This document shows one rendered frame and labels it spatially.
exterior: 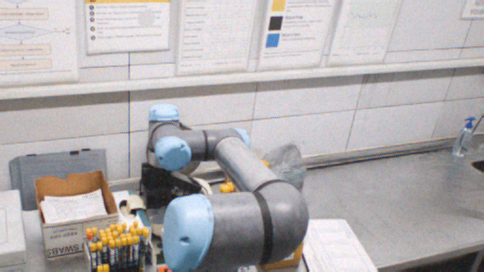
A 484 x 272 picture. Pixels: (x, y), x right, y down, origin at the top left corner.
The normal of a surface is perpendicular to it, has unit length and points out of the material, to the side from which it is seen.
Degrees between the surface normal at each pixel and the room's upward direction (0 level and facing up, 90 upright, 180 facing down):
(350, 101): 90
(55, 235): 89
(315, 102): 90
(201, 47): 94
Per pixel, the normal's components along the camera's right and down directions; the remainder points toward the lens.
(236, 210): 0.13, -0.62
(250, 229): 0.20, -0.15
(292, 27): 0.37, 0.53
